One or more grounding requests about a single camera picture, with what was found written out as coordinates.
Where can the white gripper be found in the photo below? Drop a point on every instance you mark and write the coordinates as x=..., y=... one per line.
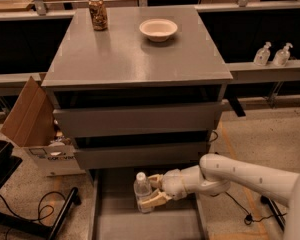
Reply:
x=171, y=183

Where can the clear plastic water bottle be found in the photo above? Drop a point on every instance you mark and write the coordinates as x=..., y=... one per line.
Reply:
x=143, y=192

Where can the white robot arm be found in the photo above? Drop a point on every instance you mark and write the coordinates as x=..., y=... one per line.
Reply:
x=214, y=174

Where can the grey middle drawer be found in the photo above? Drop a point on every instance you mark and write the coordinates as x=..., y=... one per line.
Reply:
x=144, y=155

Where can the grey open bottom drawer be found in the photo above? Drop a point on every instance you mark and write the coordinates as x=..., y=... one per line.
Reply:
x=115, y=215

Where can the grey top drawer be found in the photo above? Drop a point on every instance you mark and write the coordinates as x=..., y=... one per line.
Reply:
x=116, y=121

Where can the grey drawer cabinet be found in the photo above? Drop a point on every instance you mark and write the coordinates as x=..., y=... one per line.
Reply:
x=120, y=67

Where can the left clear pump bottle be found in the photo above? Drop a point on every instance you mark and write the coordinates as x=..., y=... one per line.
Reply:
x=262, y=55

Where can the clear pump bottle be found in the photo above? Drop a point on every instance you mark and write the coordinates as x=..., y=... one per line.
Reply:
x=262, y=55
x=282, y=56

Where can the right clear pump bottle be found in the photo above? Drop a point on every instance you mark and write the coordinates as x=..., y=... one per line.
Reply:
x=282, y=56

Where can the black stand leg right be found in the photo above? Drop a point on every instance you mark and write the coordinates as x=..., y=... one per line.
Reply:
x=278, y=215

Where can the black stand leg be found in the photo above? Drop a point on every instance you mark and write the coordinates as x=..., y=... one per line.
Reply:
x=278, y=215
x=36, y=226

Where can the open cardboard box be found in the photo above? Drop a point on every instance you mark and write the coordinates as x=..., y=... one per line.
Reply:
x=31, y=126

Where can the black bin left edge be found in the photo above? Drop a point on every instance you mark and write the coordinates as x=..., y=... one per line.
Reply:
x=8, y=162

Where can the white paper bowl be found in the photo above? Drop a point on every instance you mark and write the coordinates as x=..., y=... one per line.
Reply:
x=158, y=30

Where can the black stand leg left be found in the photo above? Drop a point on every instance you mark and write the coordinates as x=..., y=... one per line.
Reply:
x=36, y=226

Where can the gold patterned drink can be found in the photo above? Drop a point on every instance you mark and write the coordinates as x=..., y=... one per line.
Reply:
x=98, y=15

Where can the metal railing frame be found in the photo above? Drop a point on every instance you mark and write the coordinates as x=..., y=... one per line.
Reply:
x=150, y=0

